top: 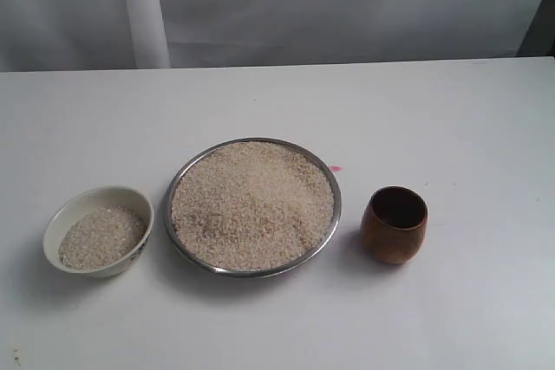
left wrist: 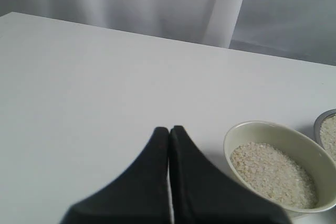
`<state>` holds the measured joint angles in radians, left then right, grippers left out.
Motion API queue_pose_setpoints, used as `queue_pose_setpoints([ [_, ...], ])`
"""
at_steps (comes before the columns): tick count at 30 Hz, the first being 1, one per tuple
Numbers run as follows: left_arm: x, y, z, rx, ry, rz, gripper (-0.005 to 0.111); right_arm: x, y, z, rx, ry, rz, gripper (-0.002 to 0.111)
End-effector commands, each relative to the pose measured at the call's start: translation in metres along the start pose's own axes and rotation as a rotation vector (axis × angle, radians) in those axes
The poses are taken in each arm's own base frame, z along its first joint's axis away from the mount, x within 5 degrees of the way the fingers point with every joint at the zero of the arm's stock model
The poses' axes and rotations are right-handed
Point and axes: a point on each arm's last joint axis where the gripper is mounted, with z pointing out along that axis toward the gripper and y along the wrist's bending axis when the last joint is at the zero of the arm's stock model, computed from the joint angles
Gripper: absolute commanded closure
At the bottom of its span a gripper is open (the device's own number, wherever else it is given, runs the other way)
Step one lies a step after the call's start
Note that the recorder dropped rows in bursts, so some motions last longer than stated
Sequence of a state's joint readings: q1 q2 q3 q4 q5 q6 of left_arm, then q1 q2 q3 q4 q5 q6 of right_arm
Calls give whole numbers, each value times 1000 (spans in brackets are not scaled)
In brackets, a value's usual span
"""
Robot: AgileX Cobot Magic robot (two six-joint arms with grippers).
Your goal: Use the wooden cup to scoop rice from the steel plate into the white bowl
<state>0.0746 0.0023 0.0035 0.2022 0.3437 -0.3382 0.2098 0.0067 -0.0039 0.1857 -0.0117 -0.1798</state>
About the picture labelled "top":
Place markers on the white ceramic bowl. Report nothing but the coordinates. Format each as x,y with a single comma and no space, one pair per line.
85,203

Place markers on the rice in steel pan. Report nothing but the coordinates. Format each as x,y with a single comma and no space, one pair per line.
252,206

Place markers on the brown wooden cup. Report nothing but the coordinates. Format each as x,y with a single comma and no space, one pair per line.
394,225

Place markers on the dark stand at right edge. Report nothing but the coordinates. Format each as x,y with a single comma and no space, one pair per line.
539,38

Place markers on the rice in white bowl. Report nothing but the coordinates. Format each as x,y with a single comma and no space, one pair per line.
101,238

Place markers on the stainless steel round pan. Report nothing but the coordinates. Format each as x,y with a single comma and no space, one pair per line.
171,229

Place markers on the white backdrop curtain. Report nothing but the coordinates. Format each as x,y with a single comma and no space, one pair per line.
116,34

